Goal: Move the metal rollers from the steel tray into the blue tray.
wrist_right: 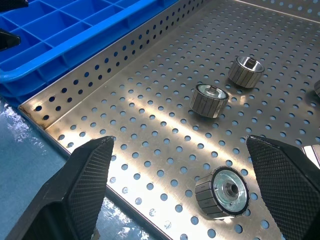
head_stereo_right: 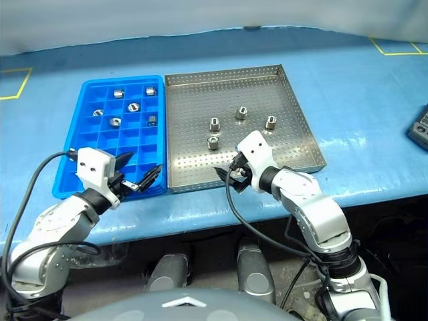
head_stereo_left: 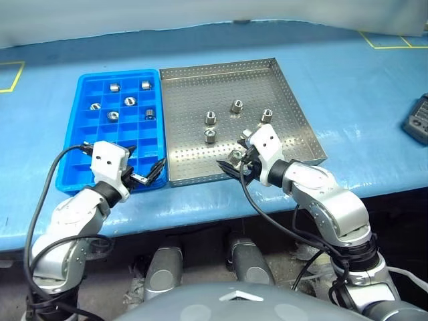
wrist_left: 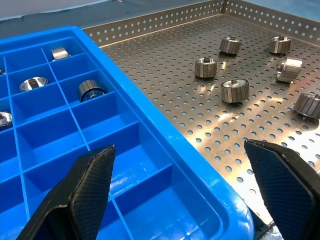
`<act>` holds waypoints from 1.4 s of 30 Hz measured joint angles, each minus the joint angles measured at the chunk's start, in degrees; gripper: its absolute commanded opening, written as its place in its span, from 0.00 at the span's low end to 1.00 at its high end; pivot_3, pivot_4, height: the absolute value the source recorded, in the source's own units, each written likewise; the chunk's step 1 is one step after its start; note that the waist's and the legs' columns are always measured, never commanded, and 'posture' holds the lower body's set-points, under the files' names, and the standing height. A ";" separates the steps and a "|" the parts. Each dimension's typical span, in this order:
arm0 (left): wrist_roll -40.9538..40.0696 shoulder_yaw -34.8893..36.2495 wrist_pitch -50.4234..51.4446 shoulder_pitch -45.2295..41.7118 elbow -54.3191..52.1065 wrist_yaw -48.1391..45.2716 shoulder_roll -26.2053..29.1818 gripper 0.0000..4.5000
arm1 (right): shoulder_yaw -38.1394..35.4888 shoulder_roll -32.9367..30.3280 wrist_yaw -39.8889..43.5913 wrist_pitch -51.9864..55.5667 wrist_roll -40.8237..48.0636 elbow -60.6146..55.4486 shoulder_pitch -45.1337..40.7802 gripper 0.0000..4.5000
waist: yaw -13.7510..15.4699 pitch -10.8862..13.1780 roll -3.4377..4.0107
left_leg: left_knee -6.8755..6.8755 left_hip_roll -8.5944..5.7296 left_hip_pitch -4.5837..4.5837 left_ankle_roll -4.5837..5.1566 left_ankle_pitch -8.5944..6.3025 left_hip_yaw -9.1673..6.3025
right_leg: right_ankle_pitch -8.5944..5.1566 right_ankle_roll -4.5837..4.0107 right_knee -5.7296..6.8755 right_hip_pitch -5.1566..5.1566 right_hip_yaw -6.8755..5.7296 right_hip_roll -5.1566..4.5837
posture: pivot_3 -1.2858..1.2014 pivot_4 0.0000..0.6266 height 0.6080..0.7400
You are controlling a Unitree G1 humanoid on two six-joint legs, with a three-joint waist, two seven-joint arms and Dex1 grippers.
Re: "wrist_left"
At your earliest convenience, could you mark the blue compartment tray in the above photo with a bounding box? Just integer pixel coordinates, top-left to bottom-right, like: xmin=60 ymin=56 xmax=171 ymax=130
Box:
xmin=0 ymin=25 xmax=255 ymax=240

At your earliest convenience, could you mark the perforated metal tray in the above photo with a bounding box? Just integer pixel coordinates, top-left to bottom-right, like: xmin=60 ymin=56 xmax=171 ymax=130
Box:
xmin=82 ymin=0 xmax=320 ymax=226

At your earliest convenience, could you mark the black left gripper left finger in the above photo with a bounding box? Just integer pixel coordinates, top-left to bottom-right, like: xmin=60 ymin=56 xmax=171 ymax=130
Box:
xmin=16 ymin=144 xmax=117 ymax=240

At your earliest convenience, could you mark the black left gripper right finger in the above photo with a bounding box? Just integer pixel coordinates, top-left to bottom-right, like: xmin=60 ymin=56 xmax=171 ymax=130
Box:
xmin=243 ymin=139 xmax=320 ymax=240

